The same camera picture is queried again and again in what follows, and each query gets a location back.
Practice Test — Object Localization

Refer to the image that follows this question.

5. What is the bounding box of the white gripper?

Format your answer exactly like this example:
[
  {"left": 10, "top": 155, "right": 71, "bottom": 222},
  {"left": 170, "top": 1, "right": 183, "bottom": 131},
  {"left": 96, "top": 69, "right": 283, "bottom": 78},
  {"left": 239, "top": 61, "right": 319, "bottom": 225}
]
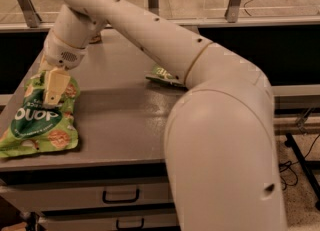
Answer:
[{"left": 38, "top": 30, "right": 88, "bottom": 106}]

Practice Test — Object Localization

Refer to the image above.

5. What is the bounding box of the green rice chip bag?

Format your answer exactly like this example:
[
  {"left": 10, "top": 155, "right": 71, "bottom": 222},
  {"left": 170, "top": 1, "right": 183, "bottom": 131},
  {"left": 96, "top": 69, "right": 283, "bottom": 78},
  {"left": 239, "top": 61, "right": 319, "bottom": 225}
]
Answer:
[{"left": 0, "top": 72, "right": 80, "bottom": 158}]

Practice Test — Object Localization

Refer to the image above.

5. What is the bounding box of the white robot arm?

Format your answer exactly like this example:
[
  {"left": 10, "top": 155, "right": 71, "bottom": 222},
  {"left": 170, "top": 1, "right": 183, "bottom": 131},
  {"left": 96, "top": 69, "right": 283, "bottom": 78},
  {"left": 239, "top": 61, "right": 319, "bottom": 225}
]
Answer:
[{"left": 41, "top": 0, "right": 287, "bottom": 231}]

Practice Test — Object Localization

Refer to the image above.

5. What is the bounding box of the green Kettle chip bag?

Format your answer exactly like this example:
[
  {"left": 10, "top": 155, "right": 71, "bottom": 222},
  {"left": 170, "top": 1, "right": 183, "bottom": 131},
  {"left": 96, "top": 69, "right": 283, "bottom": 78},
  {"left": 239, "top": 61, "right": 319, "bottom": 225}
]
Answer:
[{"left": 145, "top": 64, "right": 183, "bottom": 87}]

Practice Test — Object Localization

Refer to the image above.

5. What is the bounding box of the gold soda can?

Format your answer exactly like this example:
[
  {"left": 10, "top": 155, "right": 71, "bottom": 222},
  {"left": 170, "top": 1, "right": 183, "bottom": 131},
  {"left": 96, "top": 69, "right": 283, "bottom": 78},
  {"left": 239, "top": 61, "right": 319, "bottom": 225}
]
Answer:
[{"left": 89, "top": 33, "right": 102, "bottom": 44}]

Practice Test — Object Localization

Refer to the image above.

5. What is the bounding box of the upper grey drawer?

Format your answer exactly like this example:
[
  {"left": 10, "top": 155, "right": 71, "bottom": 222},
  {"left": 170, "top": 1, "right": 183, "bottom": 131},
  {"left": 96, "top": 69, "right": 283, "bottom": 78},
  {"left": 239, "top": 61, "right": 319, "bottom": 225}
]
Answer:
[{"left": 0, "top": 177, "right": 173, "bottom": 212}]

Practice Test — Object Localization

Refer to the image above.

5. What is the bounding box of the grey drawer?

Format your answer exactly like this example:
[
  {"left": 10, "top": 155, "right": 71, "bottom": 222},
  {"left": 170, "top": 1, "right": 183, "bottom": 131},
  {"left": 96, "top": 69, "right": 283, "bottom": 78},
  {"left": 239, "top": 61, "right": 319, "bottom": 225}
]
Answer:
[
  {"left": 38, "top": 208, "right": 179, "bottom": 231},
  {"left": 0, "top": 177, "right": 173, "bottom": 212}
]

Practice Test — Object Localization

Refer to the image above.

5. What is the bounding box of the lower grey drawer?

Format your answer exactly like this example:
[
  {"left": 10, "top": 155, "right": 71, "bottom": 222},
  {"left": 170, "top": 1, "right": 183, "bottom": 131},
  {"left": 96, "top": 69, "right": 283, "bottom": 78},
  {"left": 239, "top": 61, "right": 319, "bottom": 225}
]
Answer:
[{"left": 38, "top": 208, "right": 179, "bottom": 231}]

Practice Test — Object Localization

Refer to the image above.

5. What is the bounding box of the black stand leg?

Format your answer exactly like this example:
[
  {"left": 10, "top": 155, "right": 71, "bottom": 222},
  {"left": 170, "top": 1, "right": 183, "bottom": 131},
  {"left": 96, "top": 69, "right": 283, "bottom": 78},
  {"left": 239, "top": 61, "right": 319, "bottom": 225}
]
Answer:
[{"left": 285, "top": 133, "right": 320, "bottom": 211}]

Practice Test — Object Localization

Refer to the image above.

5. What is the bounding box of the left metal railing bracket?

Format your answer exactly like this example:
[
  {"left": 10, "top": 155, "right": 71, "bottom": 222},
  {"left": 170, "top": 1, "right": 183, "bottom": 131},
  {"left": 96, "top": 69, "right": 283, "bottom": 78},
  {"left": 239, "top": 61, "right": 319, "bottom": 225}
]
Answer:
[{"left": 7, "top": 0, "right": 43, "bottom": 29}]

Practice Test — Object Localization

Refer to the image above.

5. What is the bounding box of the right metal railing bracket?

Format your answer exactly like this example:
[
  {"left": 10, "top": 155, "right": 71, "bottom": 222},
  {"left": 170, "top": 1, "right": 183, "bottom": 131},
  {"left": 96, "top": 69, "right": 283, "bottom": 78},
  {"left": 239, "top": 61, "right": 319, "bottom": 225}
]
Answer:
[{"left": 225, "top": 0, "right": 241, "bottom": 23}]

